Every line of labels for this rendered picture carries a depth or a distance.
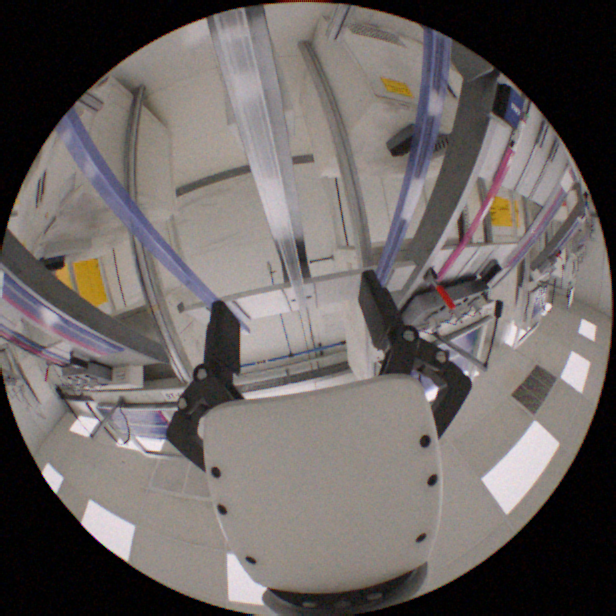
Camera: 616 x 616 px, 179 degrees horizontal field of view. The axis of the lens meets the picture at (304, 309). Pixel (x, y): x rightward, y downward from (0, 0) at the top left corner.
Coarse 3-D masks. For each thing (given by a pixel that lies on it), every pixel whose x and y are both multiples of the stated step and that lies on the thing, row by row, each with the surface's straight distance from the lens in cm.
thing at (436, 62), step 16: (432, 32) 16; (432, 48) 16; (448, 48) 17; (432, 64) 16; (448, 64) 16; (432, 80) 16; (432, 96) 16; (432, 112) 16; (416, 128) 16; (432, 128) 16; (416, 144) 16; (432, 144) 16; (416, 160) 16; (416, 176) 17; (400, 192) 18; (416, 192) 18; (400, 208) 19; (400, 224) 20; (400, 240) 22; (384, 256) 23; (384, 272) 26
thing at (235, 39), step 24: (216, 24) 13; (240, 24) 13; (240, 48) 12; (240, 72) 12; (240, 96) 12; (264, 120) 12; (264, 144) 13; (264, 168) 13; (264, 192) 14; (288, 216) 15; (288, 240) 17; (288, 264) 20
